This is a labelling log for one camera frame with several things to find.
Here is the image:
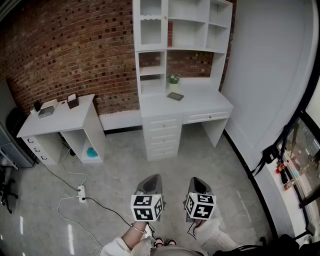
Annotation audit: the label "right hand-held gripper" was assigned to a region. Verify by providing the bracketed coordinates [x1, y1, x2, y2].
[184, 176, 217, 222]

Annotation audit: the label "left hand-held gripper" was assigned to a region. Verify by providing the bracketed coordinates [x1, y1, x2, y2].
[130, 174, 165, 223]

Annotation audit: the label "dark picture frame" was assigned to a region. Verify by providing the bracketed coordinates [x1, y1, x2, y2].
[166, 91, 185, 102]

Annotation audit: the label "person's left forearm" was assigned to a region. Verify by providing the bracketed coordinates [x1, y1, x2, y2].
[99, 221, 156, 256]

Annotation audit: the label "person's right forearm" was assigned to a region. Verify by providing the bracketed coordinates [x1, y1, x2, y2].
[193, 218, 248, 256]

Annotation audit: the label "small white side desk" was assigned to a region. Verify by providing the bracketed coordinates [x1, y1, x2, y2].
[16, 93, 106, 166]

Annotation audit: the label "white desk hutch shelves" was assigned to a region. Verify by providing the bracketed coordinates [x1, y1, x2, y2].
[131, 0, 234, 97]

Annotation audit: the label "person's legs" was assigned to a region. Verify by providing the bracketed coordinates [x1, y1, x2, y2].
[149, 245, 208, 256]

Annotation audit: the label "white power strip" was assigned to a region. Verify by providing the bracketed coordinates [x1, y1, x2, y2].
[77, 185, 87, 204]

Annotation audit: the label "white low ledge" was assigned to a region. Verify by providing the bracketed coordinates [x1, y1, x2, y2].
[98, 109, 143, 132]

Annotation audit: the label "red toy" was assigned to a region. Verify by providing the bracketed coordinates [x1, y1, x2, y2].
[275, 161, 288, 174]

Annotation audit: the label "black backpack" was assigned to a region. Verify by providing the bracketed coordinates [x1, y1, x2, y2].
[213, 233, 316, 256]

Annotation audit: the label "potted flower plant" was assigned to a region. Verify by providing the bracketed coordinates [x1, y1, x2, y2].
[166, 73, 182, 95]

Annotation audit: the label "brown open box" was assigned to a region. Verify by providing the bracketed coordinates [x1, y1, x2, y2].
[66, 93, 80, 110]

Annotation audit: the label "window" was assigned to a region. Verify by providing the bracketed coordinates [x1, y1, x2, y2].
[284, 77, 320, 226]

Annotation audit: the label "grey box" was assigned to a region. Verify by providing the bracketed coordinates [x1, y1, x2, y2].
[37, 106, 56, 119]

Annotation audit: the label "ribbed glass cabinet door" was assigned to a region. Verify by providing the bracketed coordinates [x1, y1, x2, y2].
[132, 0, 169, 52]

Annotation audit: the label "black office chair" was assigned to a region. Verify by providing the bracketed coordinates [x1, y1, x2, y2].
[0, 164, 20, 215]

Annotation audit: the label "grey metal cabinet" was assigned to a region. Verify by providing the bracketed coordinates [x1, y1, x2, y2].
[0, 122, 35, 171]

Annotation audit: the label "black bag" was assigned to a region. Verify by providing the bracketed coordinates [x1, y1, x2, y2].
[6, 107, 26, 141]

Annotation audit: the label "red book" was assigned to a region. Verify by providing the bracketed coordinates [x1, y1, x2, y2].
[167, 21, 174, 48]

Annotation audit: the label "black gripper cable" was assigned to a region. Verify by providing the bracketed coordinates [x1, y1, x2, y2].
[187, 221, 200, 241]
[146, 222, 157, 238]

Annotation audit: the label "gold bracelet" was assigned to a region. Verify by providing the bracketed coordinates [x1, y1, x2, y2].
[130, 223, 148, 235]

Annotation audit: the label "black floor cable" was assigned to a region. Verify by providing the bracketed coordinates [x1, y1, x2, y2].
[83, 197, 133, 227]

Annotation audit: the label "white power cable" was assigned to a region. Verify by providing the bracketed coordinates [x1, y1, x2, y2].
[60, 147, 87, 189]

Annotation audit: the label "black pouch with straps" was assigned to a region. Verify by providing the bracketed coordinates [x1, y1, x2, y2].
[250, 123, 293, 179]

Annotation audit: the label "looped white cable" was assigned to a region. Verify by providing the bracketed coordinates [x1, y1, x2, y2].
[57, 196, 103, 256]

